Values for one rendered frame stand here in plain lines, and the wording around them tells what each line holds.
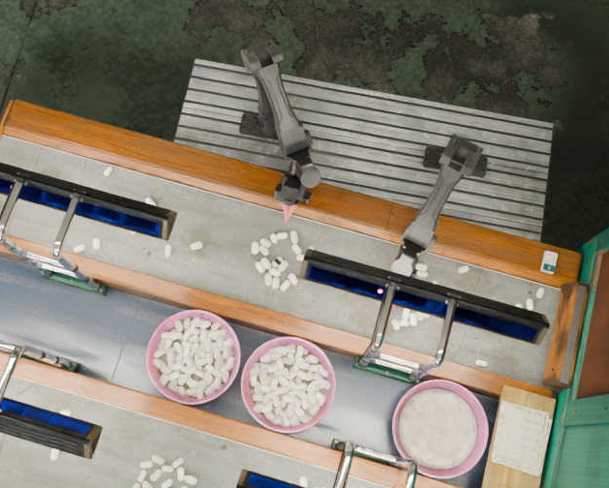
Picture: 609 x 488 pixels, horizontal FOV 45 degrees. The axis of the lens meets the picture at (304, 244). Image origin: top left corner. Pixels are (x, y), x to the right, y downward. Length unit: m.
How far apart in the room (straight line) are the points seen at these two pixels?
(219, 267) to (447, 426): 0.80
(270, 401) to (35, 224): 0.88
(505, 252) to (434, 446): 0.60
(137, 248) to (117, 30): 1.43
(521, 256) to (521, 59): 1.36
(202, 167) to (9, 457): 0.99
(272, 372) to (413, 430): 0.43
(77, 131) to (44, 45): 1.15
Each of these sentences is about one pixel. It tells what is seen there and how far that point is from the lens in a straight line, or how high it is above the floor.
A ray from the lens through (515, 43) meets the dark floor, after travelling 3.48.
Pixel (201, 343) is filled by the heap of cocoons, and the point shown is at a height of 0.72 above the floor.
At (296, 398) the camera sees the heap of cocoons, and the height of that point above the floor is 0.74.
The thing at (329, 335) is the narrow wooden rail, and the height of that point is 0.76.
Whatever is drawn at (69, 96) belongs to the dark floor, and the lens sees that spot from 3.36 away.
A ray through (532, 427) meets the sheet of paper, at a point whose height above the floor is 0.78.
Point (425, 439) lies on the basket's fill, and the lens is 2.17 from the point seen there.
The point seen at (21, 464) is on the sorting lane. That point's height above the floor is 0.74.
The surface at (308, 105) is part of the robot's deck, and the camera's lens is 2.46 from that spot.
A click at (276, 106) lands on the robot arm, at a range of 2.03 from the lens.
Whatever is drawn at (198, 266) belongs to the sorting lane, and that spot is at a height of 0.74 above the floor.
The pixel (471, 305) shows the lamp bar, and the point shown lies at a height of 1.11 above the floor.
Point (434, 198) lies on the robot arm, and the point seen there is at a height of 1.02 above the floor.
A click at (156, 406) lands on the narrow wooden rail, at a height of 0.76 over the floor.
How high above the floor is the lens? 2.88
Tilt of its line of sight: 75 degrees down
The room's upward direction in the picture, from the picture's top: 3 degrees clockwise
